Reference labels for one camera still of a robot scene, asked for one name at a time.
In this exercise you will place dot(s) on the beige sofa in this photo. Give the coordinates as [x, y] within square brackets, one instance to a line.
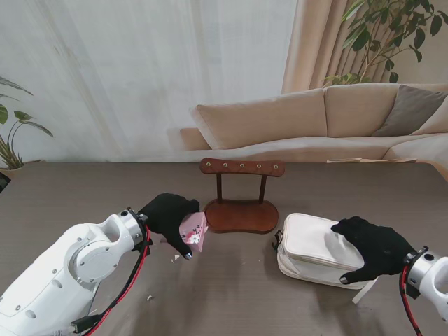
[266, 119]

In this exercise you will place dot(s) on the tall green leafy plant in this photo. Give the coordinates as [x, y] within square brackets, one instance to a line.
[360, 35]

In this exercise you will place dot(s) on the pink floral gift box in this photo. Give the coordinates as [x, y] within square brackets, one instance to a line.
[194, 225]

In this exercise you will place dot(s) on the brown wooden jewelry stand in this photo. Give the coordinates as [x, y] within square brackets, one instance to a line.
[241, 217]

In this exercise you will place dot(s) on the broad-leaf green potted plant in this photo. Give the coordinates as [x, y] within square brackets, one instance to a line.
[24, 117]

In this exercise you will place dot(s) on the beige sofa cushion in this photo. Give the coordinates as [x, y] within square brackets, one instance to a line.
[435, 120]

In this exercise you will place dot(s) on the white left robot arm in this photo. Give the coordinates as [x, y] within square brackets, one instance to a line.
[52, 276]

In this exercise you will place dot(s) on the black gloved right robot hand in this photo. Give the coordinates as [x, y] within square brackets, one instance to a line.
[381, 248]

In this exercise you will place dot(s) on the white sheer curtain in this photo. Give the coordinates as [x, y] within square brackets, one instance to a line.
[105, 70]

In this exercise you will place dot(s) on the white zippered pouch bag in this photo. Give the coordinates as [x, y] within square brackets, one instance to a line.
[308, 252]

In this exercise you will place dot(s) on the grey sofa cushion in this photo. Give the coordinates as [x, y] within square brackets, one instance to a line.
[409, 108]

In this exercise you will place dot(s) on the dark flat object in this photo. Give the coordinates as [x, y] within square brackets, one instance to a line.
[3, 182]

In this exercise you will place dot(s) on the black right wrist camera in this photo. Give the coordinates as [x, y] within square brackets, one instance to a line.
[413, 292]

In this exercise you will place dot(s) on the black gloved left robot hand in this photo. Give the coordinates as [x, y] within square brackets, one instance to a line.
[164, 213]

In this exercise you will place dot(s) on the beige curtain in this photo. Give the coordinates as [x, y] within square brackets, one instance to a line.
[315, 42]

